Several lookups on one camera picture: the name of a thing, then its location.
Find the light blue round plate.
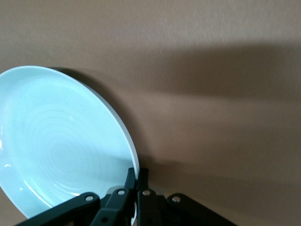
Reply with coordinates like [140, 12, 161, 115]
[0, 65, 140, 223]

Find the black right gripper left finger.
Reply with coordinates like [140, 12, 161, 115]
[90, 167, 137, 226]

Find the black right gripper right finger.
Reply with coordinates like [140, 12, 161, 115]
[137, 167, 167, 226]

